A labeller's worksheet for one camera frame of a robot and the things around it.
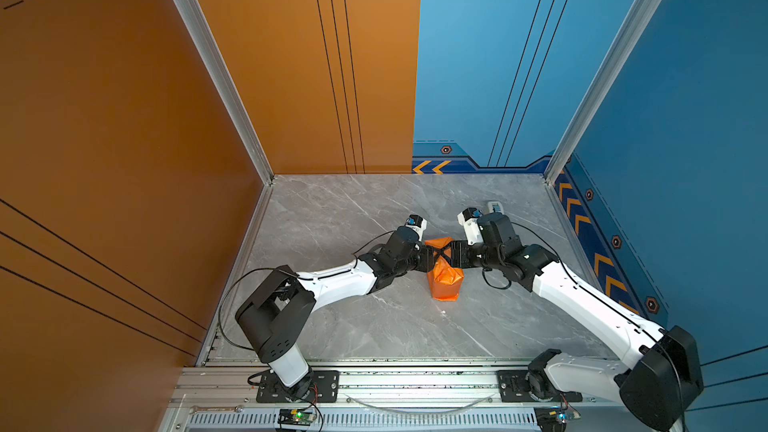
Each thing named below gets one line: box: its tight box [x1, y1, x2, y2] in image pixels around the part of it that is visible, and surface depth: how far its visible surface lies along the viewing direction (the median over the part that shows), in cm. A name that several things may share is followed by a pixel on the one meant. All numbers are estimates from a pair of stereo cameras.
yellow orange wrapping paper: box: [424, 237, 464, 302], surface depth 81 cm
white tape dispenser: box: [487, 201, 504, 214], surface depth 107 cm
